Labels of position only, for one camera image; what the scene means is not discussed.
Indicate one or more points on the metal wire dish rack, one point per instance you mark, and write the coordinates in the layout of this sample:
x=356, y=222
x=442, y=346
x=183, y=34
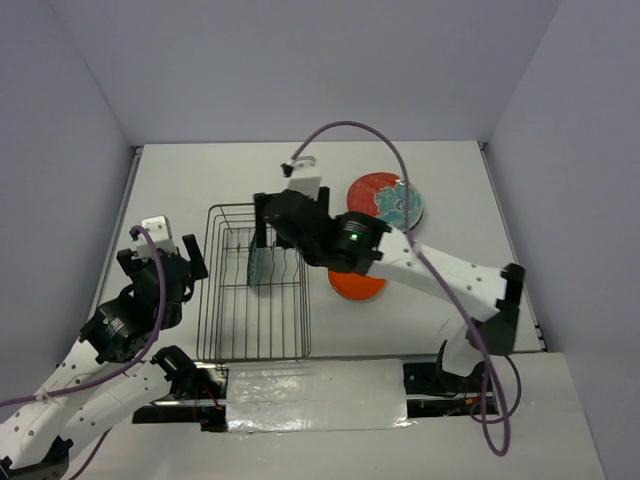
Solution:
x=238, y=323

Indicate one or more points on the red and teal floral plate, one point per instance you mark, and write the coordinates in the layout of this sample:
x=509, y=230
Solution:
x=379, y=194

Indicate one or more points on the silver foil tape sheet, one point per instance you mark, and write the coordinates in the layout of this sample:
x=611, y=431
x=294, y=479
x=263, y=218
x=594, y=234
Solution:
x=286, y=397

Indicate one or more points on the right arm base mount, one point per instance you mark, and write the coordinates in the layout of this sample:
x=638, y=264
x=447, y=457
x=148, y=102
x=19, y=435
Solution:
x=431, y=394

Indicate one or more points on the blue patterned small plate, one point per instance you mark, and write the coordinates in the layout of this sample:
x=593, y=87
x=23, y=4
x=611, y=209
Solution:
x=254, y=263

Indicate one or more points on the orange small plate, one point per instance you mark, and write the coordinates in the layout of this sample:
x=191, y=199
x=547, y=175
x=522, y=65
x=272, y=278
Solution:
x=355, y=287

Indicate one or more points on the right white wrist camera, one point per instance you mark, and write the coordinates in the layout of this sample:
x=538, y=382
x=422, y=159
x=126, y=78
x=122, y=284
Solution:
x=303, y=176

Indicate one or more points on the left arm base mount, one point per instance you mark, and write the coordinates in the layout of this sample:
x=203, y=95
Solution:
x=203, y=406

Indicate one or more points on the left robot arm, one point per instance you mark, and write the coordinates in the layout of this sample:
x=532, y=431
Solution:
x=110, y=371

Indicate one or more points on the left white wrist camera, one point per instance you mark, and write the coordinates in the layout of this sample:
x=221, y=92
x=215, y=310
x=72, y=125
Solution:
x=160, y=232

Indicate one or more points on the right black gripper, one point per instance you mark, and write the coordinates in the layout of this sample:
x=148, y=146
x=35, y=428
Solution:
x=260, y=223

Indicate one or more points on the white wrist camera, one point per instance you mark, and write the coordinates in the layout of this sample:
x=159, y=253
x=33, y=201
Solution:
x=303, y=176
x=160, y=232

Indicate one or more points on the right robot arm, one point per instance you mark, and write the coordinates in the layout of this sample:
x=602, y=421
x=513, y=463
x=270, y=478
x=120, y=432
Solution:
x=487, y=298

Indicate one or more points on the dark teal glazed plate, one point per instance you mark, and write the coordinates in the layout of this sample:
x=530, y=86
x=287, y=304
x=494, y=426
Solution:
x=414, y=222

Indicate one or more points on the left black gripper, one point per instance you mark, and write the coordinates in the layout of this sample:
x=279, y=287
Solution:
x=199, y=269

